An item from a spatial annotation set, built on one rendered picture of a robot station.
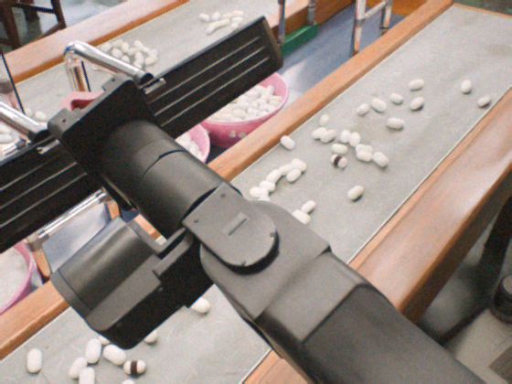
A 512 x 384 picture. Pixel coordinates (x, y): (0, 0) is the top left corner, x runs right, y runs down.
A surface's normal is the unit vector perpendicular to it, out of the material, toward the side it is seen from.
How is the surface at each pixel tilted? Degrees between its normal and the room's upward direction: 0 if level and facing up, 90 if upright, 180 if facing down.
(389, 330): 19
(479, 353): 0
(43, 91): 0
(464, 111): 0
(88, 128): 90
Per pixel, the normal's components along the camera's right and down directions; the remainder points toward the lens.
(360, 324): -0.11, -0.43
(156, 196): -0.60, -0.14
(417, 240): -0.04, -0.73
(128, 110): 0.63, 0.52
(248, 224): -0.30, -0.52
